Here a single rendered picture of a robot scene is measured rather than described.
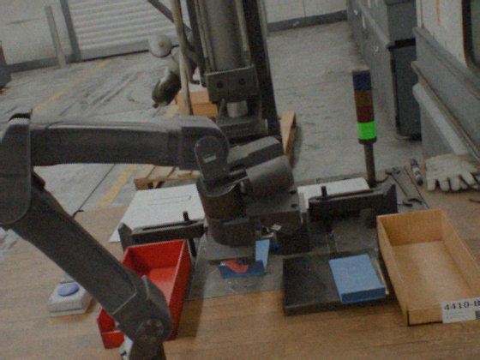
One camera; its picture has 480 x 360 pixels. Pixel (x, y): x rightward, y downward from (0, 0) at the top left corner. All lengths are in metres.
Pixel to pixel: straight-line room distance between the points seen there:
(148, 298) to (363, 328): 0.34
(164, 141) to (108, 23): 10.09
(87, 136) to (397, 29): 3.55
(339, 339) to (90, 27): 10.16
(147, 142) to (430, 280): 0.55
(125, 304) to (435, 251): 0.59
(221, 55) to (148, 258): 0.43
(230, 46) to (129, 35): 9.68
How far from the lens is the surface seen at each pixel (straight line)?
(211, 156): 0.79
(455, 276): 1.12
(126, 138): 0.78
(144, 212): 1.57
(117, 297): 0.86
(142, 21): 10.69
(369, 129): 1.34
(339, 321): 1.03
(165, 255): 1.26
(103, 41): 10.92
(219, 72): 1.12
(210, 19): 1.11
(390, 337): 0.99
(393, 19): 4.20
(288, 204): 0.86
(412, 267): 1.15
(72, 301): 1.20
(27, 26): 11.41
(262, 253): 1.06
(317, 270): 1.13
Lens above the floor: 1.48
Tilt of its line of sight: 21 degrees down
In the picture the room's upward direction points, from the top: 10 degrees counter-clockwise
